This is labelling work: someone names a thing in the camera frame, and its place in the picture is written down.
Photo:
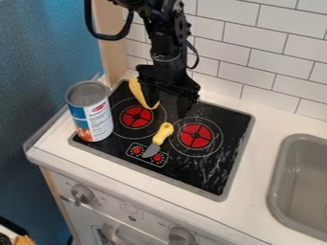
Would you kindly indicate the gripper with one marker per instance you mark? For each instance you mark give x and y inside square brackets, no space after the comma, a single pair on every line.
[168,76]

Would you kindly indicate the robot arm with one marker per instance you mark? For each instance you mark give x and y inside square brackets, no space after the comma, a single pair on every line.
[166,32]

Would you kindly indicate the toy stove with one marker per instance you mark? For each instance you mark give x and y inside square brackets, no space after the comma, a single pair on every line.
[200,166]

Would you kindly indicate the yellow toy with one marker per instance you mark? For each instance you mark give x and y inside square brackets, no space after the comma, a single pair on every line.
[137,91]

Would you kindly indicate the silver can with blue label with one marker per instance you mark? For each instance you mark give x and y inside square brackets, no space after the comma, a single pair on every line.
[90,111]

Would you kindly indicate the toy sink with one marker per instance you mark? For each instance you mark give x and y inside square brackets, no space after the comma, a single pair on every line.
[302,188]

